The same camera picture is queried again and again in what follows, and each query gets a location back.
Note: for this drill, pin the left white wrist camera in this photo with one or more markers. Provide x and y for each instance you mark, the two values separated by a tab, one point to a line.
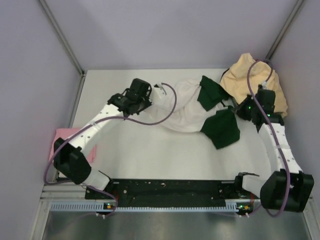
157	93

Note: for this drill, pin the left corner aluminium post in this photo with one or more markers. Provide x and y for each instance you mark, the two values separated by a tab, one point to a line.
60	36

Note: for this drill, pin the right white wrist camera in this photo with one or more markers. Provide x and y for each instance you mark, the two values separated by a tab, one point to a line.
263	87

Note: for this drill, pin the grey slotted cable duct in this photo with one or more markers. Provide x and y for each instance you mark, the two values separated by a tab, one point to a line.
230	207

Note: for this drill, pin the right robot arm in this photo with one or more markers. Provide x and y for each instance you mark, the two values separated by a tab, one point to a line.
287	188

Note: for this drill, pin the right corner aluminium post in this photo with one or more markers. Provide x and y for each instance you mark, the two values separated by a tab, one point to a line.
297	8

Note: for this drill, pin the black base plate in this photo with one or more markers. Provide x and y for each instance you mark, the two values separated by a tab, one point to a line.
171	201

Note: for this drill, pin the corner aluminium post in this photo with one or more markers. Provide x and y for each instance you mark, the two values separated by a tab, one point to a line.
297	8
60	36

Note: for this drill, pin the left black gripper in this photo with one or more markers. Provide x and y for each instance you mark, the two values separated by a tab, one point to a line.
149	102

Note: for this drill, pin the beige t shirt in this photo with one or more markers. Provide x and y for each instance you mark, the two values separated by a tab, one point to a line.
247	71

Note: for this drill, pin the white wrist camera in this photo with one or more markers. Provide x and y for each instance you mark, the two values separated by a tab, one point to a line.
263	87
157	93

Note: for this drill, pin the pink folded t shirt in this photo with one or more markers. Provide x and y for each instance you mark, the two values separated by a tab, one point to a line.
64	133

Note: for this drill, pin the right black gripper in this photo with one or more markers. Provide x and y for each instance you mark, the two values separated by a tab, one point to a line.
239	109

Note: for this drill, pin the white and green t shirt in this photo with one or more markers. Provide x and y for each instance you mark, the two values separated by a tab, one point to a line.
199	105

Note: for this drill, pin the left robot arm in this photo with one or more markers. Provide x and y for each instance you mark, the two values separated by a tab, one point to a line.
70	156

